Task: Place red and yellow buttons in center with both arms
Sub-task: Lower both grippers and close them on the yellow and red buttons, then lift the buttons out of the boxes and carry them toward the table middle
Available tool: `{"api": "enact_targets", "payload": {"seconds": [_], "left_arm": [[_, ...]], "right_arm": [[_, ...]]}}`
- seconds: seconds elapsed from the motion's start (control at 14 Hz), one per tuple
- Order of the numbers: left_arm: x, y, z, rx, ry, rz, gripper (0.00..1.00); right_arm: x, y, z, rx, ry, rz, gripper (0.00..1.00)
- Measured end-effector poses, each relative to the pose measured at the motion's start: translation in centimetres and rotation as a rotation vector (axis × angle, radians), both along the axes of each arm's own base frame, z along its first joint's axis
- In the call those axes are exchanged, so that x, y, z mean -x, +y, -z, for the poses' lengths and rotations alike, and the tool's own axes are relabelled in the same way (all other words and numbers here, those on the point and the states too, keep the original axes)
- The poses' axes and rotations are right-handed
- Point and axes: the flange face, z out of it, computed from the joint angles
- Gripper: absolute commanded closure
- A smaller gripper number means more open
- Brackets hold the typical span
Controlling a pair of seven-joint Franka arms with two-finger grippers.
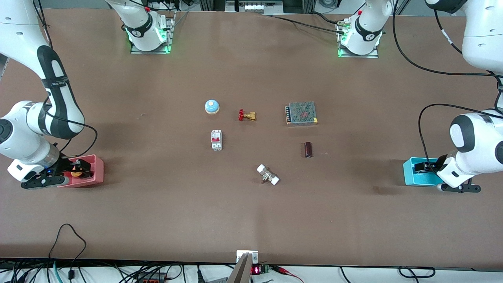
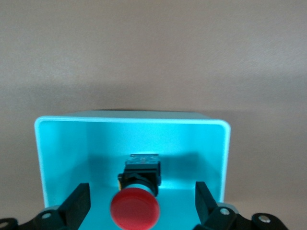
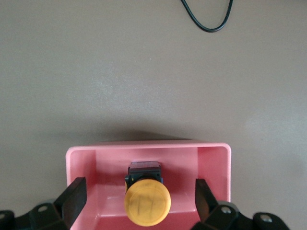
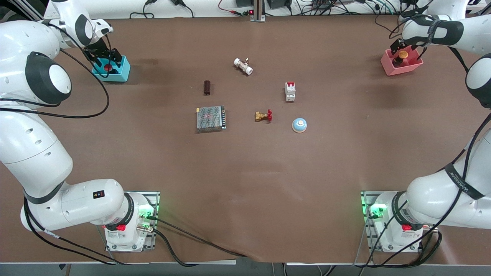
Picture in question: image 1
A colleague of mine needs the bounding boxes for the steel valve white caps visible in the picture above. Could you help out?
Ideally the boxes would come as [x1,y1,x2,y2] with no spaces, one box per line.
[257,164,280,186]

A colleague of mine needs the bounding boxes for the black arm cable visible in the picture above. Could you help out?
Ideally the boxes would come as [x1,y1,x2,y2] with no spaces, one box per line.
[33,0,98,158]
[392,0,503,175]

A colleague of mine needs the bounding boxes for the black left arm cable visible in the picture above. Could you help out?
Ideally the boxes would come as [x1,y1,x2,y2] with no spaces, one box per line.
[392,0,503,175]

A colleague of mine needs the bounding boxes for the red clip lead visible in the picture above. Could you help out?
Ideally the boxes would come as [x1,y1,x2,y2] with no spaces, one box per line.
[273,266,304,283]

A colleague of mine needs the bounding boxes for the pink plastic bin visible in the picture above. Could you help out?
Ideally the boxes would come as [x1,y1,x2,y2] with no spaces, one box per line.
[57,154,104,188]

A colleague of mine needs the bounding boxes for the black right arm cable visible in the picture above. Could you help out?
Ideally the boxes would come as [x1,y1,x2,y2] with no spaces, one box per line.
[33,0,98,158]

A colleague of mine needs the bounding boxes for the aluminium frame with lights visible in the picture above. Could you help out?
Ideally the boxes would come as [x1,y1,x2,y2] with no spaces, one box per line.
[226,0,283,13]

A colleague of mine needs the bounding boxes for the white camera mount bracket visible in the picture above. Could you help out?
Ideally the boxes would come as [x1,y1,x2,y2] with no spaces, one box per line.
[236,250,259,264]

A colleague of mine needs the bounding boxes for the metal mesh power supply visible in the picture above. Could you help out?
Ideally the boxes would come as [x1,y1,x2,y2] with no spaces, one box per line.
[285,101,318,127]

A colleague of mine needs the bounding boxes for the cyan plastic bin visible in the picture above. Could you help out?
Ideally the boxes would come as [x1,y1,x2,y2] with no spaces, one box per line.
[403,157,445,187]

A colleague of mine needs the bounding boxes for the black base power cable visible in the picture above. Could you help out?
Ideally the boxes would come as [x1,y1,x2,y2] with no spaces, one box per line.
[271,11,346,34]

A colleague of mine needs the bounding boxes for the grey camera mount bar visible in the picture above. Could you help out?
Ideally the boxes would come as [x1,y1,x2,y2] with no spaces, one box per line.
[227,254,252,283]

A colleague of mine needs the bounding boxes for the thin black looped cable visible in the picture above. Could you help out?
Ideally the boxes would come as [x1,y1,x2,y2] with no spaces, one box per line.
[48,223,87,262]

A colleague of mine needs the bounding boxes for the black cable loop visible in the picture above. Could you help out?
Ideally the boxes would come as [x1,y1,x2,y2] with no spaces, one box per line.
[398,266,436,279]

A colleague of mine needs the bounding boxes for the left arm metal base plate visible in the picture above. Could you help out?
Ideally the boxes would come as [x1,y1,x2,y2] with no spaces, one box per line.
[337,20,379,59]

